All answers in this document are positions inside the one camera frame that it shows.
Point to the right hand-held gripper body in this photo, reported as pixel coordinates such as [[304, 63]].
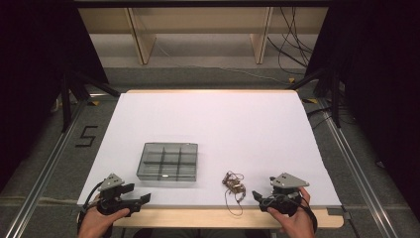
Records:
[[283, 198]]

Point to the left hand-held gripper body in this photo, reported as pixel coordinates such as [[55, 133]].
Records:
[[114, 202]]

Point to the clear plastic compartment box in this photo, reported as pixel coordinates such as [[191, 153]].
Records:
[[168, 162]]

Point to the person's left hand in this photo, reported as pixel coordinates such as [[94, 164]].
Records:
[[95, 221]]

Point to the person's right hand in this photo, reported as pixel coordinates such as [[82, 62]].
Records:
[[295, 223]]

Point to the white paper sheet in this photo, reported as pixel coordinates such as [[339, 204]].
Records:
[[214, 132]]

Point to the black tripod stand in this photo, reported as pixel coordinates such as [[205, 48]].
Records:
[[335, 99], [67, 99]]

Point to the yellow black tape marker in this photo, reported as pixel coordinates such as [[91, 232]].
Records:
[[292, 80]]

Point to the black curtain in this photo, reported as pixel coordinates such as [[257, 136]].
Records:
[[379, 82], [29, 66]]

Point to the light wooden shelf unit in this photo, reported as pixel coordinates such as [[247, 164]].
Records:
[[198, 20]]

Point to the aluminium floor rail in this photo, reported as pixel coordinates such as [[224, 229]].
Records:
[[46, 165], [356, 165]]

